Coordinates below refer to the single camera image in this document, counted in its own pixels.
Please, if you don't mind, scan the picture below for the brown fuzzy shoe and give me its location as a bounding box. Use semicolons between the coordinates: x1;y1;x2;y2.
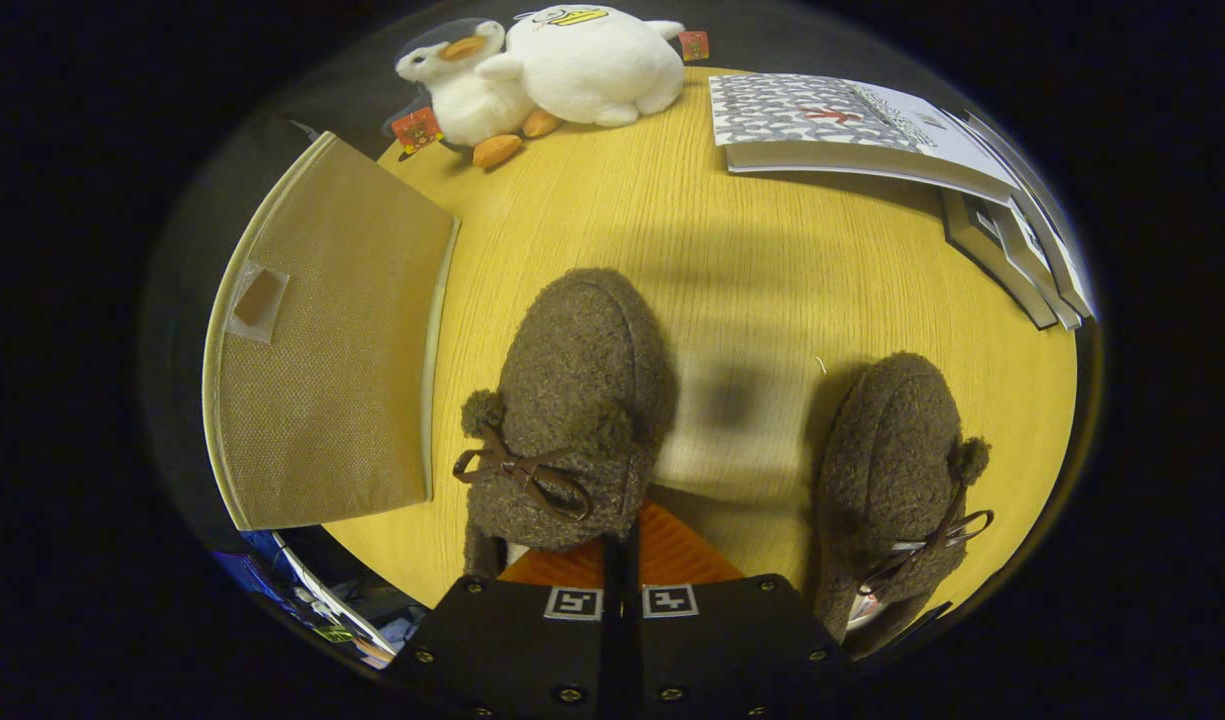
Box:
452;267;680;579
810;351;995;661

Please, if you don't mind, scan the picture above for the grey white penguin plush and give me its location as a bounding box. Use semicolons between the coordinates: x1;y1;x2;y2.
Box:
384;18;563;169

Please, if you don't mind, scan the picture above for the grey patterned book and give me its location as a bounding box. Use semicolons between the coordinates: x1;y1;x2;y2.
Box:
709;72;1018;206

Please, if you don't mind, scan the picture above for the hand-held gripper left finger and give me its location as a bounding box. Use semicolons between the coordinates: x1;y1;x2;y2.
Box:
384;535;623;720

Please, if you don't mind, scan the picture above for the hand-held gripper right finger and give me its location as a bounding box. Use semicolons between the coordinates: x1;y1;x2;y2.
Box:
622;500;853;720

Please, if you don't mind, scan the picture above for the white book dark cover picture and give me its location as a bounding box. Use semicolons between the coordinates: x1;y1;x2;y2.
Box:
957;108;1098;321

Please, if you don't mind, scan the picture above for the white duck plush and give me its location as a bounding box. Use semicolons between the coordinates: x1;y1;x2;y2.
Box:
477;3;711;128

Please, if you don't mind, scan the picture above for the beige fabric storage box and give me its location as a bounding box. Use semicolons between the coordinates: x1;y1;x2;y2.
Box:
202;130;463;531

